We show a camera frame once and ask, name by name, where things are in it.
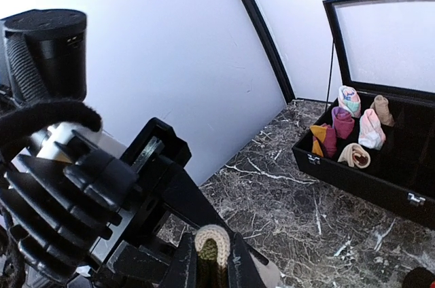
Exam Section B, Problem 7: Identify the black left frame post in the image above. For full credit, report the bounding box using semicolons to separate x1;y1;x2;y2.
241;0;296;104

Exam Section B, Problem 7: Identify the multicolour rolled sock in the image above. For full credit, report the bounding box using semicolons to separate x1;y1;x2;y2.
338;86;361;118

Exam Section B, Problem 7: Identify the magenta rolled sock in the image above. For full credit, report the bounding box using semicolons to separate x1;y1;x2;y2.
332;107;355;139

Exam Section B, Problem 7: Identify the beige rolled sock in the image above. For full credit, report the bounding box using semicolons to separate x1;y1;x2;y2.
338;143;371;169

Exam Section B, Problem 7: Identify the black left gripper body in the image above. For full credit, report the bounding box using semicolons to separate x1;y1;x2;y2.
0;117;269;288

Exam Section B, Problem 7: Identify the black argyle orange red sock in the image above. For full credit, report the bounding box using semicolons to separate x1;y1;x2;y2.
402;267;435;288

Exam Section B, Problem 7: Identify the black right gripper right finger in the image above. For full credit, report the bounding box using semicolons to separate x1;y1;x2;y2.
227;233;264;288

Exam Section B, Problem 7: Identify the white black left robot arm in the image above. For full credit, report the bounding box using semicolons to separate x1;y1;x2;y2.
1;9;269;287

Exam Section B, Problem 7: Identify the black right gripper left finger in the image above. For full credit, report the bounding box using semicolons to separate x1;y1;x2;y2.
161;233;197;288

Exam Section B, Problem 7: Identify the striped beige maroon sock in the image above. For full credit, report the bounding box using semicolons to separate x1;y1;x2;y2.
194;224;231;288

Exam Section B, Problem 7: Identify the pink white rolled sock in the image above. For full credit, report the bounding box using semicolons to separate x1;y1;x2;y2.
358;109;386;151

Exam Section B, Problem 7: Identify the black box with glass lid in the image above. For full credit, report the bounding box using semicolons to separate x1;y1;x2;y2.
292;0;434;229

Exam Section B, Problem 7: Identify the brown rolled sock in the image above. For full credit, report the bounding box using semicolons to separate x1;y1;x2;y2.
370;95;395;127

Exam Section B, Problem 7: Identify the orange rolled sock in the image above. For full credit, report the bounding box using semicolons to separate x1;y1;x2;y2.
310;124;336;158

